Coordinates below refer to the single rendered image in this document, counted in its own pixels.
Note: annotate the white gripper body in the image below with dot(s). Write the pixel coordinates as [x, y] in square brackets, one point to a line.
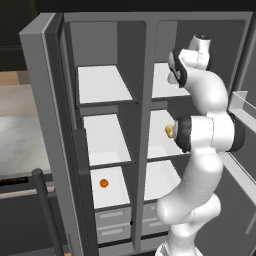
[172, 76]

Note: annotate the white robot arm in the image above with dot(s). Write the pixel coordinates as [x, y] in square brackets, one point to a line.
[203, 133]

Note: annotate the white fridge shelf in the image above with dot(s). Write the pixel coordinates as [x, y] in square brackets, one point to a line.
[161, 181]
[163, 83]
[160, 143]

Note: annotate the grey side-by-side fridge cabinet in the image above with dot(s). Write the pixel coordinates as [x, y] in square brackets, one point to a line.
[143, 110]

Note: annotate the tan chicken drumstick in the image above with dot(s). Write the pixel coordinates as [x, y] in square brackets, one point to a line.
[169, 131]

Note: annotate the white freezer shelf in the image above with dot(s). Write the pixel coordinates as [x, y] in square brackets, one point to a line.
[101, 83]
[106, 138]
[111, 195]

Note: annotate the grey freezer door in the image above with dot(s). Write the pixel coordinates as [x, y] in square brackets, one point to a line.
[50, 110]

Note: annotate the grey fridge drawer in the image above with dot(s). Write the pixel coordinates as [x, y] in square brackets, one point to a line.
[149, 210]
[153, 226]

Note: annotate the grey fridge door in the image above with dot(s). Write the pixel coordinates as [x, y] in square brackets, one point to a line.
[238, 200]

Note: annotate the grey freezer drawer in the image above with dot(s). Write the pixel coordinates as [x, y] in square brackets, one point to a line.
[114, 232]
[113, 215]

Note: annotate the clear grey door bin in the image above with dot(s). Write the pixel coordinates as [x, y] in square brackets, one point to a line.
[240, 104]

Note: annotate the orange fruit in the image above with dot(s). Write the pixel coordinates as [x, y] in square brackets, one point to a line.
[104, 183]

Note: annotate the dark base cupboards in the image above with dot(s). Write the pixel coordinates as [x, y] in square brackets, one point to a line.
[23, 220]

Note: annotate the dark wall cupboards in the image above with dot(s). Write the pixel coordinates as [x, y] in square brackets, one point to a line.
[15, 33]

